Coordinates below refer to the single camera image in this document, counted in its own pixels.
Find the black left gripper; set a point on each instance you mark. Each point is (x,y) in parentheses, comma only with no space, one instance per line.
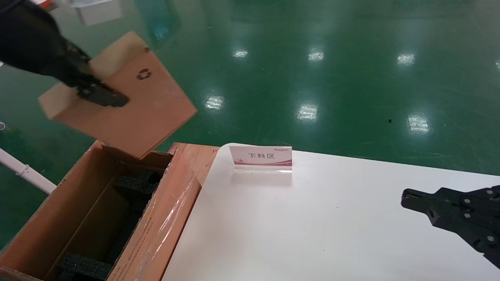
(31,39)

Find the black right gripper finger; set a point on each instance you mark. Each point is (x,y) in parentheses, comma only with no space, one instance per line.
(457,212)

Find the small cardboard box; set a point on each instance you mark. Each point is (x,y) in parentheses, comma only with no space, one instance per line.
(144,113)

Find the large cardboard box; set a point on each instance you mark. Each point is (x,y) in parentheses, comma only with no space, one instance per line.
(47,230)

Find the black foam block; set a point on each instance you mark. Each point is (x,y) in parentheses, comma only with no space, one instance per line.
(84,267)
(138,183)

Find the white floor pipe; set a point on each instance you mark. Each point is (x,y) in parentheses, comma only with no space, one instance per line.
(27,171)

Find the acrylic sign with red stripe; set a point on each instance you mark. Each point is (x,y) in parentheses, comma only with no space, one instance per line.
(261,155)

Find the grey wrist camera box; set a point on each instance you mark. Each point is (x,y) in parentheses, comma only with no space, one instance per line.
(97,11)

